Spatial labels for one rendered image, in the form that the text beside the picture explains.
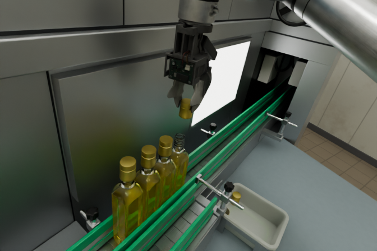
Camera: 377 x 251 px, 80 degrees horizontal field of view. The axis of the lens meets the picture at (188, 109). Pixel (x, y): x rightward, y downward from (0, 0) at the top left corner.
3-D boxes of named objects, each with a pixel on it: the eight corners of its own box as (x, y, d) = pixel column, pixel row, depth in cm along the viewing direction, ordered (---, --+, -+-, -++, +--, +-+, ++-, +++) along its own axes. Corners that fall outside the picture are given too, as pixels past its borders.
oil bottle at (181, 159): (169, 189, 77) (176, 140, 66) (182, 199, 74) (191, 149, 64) (158, 200, 73) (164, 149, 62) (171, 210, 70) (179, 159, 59)
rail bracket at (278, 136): (257, 136, 130) (270, 102, 119) (286, 150, 122) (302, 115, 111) (254, 140, 127) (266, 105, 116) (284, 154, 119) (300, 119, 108)
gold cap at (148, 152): (148, 156, 55) (148, 142, 53) (158, 163, 54) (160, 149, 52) (137, 163, 53) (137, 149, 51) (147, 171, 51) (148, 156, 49)
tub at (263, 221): (230, 194, 94) (235, 180, 90) (283, 228, 84) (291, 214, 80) (208, 222, 82) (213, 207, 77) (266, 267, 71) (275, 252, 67)
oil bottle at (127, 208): (129, 224, 64) (129, 170, 54) (142, 237, 61) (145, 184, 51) (112, 238, 60) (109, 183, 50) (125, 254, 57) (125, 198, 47)
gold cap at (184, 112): (182, 110, 61) (184, 96, 59) (194, 115, 60) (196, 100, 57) (176, 116, 58) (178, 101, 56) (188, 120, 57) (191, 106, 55)
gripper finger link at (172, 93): (159, 108, 55) (167, 75, 50) (170, 100, 59) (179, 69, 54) (169, 115, 54) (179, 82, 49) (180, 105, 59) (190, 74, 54)
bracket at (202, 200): (197, 205, 80) (201, 192, 77) (220, 222, 76) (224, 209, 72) (192, 212, 78) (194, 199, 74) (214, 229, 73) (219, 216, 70)
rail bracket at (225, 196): (196, 189, 78) (202, 163, 72) (239, 219, 70) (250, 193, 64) (191, 194, 76) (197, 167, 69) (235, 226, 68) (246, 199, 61)
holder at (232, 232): (219, 188, 97) (223, 175, 93) (281, 229, 84) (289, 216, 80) (197, 214, 84) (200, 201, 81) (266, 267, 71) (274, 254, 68)
